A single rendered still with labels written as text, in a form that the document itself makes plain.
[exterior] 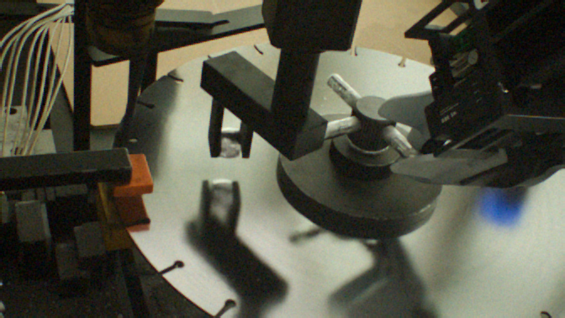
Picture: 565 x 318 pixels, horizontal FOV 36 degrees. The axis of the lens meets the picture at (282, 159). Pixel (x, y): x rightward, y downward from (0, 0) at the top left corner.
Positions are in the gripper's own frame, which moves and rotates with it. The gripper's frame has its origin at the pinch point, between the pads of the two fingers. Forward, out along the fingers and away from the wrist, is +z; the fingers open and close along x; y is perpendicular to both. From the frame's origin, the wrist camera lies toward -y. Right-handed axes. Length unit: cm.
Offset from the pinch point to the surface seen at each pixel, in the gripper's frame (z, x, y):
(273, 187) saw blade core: 6.2, -0.4, 7.5
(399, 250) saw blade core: 1.7, 5.3, 2.2
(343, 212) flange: 2.9, 2.5, 4.9
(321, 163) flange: 4.8, -1.5, 4.4
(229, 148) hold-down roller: 5.3, -2.6, 10.7
